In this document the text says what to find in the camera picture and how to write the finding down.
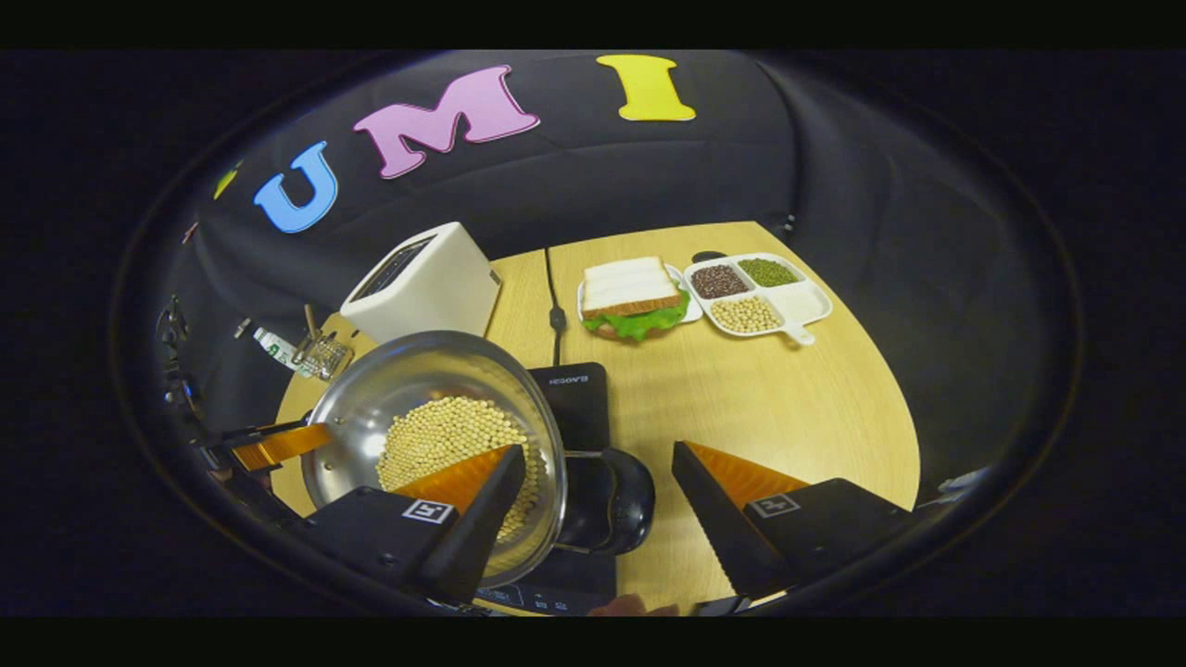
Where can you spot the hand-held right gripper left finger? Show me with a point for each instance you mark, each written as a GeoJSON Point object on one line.
{"type": "Point", "coordinates": [473, 537]}

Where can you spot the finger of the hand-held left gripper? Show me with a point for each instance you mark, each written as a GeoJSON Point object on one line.
{"type": "Point", "coordinates": [278, 446]}

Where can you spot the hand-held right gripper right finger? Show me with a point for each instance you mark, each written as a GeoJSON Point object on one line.
{"type": "Point", "coordinates": [727, 528]}

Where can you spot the large pile of soybeans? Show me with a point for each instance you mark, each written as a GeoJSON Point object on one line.
{"type": "Point", "coordinates": [445, 435]}

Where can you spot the black induction cooktop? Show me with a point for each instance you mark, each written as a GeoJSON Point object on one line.
{"type": "Point", "coordinates": [579, 408]}

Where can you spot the silver metal clip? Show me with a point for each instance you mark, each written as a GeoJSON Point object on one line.
{"type": "Point", "coordinates": [242, 328]}

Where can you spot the white drink bottle green cap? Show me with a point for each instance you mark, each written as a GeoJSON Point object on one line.
{"type": "Point", "coordinates": [278, 350]}

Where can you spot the wooden stick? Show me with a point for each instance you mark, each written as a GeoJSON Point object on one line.
{"type": "Point", "coordinates": [310, 322]}

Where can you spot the small heap of soybeans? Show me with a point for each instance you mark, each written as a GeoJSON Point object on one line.
{"type": "Point", "coordinates": [746, 315]}

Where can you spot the white toaster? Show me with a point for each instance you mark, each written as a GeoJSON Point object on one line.
{"type": "Point", "coordinates": [435, 287]}

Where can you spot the white sandwich plate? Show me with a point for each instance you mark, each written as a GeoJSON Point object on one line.
{"type": "Point", "coordinates": [695, 306]}

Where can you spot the white divided tray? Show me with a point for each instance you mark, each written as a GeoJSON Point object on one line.
{"type": "Point", "coordinates": [801, 304]}

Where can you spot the small heap of red beans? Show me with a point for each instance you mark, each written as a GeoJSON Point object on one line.
{"type": "Point", "coordinates": [718, 281]}

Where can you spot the small heap of green beans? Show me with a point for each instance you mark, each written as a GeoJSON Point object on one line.
{"type": "Point", "coordinates": [767, 271]}

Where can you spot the sandwich with lettuce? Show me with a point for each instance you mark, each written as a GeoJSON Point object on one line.
{"type": "Point", "coordinates": [630, 283]}

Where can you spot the black desk grommet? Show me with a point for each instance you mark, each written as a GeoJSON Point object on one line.
{"type": "Point", "coordinates": [709, 256]}

